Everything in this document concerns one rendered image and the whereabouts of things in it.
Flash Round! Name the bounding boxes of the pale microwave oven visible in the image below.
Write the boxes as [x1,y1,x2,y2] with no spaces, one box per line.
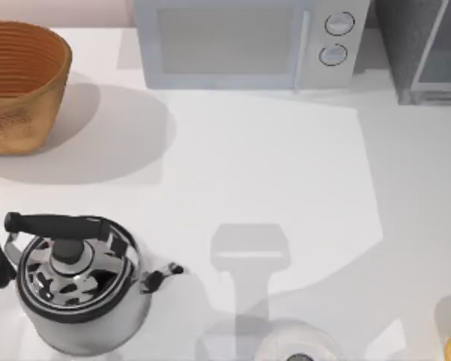
[132,0,372,92]

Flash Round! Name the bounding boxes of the round microwave knob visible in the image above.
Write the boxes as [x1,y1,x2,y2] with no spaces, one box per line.
[324,11,356,37]
[319,42,350,68]

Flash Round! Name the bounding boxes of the brown woven basket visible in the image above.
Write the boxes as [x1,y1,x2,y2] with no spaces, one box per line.
[0,20,74,156]

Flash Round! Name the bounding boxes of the grey cabinet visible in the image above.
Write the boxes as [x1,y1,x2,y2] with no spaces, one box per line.
[374,0,451,106]

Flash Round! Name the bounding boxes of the silver kettle with black handle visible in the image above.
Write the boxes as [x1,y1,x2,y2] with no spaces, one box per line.
[3,211,184,356]

